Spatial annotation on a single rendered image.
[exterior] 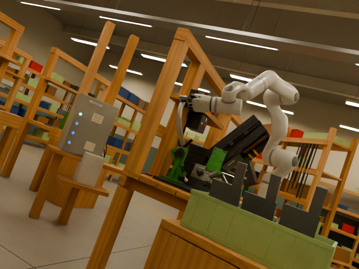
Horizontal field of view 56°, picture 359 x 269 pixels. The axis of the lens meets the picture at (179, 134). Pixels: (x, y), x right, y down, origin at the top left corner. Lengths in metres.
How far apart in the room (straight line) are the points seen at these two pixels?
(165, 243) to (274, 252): 0.46
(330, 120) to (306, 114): 0.77
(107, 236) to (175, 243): 0.94
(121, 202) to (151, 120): 0.59
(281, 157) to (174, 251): 0.95
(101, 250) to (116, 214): 0.25
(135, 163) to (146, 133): 0.22
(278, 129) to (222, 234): 0.89
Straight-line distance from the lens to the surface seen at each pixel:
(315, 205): 1.52
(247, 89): 1.83
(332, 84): 10.22
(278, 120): 2.13
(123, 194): 2.33
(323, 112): 12.13
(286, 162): 2.13
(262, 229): 1.45
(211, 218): 1.50
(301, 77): 10.31
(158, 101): 2.33
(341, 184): 5.53
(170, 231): 1.54
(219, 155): 2.78
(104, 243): 2.40
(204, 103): 1.80
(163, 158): 2.65
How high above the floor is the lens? 1.05
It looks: 4 degrees up
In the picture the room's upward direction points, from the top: 20 degrees clockwise
